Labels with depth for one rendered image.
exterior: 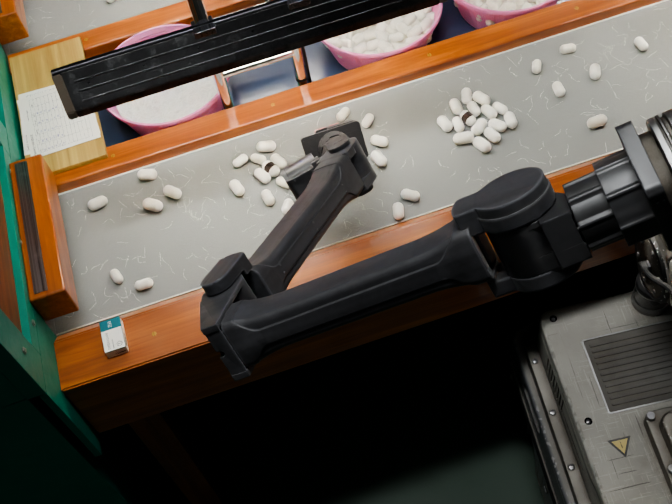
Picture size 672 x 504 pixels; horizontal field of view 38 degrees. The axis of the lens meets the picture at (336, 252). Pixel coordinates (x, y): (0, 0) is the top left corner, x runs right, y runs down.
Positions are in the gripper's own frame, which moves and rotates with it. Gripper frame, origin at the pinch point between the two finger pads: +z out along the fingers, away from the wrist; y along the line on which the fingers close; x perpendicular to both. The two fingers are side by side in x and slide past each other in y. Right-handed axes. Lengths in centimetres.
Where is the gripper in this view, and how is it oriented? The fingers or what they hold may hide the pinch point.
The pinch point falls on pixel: (328, 140)
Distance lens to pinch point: 170.6
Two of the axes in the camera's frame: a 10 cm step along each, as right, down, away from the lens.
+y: -9.5, 3.1, -0.5
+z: -1.3, -2.5, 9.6
